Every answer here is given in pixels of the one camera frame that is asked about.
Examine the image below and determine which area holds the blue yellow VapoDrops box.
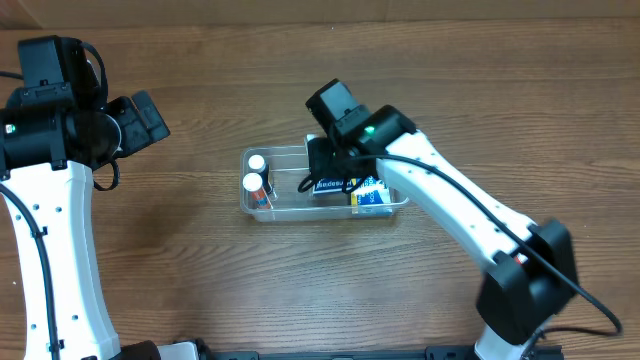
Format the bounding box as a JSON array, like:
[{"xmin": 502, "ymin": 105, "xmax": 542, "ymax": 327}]
[{"xmin": 350, "ymin": 177, "xmax": 393, "ymax": 216}]

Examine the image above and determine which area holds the white blue Hansaplast box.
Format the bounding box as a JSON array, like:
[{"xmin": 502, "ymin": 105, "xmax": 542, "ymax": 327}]
[{"xmin": 305, "ymin": 134, "xmax": 361, "ymax": 196}]

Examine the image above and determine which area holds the black tube white cap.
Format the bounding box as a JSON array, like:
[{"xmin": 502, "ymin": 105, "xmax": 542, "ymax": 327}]
[{"xmin": 248, "ymin": 154, "xmax": 273, "ymax": 194}]

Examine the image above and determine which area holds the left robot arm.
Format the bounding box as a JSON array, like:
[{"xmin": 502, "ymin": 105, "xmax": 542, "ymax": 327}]
[{"xmin": 1, "ymin": 35, "xmax": 169, "ymax": 359}]

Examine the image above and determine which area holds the orange tube white cap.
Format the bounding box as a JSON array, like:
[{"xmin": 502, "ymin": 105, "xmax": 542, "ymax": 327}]
[{"xmin": 242, "ymin": 173, "xmax": 272, "ymax": 209}]

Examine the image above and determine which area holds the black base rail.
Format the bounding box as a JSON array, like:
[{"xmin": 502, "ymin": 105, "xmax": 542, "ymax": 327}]
[{"xmin": 199, "ymin": 344, "xmax": 566, "ymax": 360}]

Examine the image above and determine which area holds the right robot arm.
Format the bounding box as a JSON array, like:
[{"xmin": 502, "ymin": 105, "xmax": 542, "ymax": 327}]
[{"xmin": 305, "ymin": 79, "xmax": 578, "ymax": 359}]

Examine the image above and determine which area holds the red Panadol box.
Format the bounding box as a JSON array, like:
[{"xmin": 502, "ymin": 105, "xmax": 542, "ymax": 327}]
[{"xmin": 514, "ymin": 253, "xmax": 528, "ymax": 265}]

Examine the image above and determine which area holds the clear plastic container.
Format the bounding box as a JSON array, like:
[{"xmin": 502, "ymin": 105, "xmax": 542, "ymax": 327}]
[{"xmin": 240, "ymin": 145, "xmax": 409, "ymax": 222}]

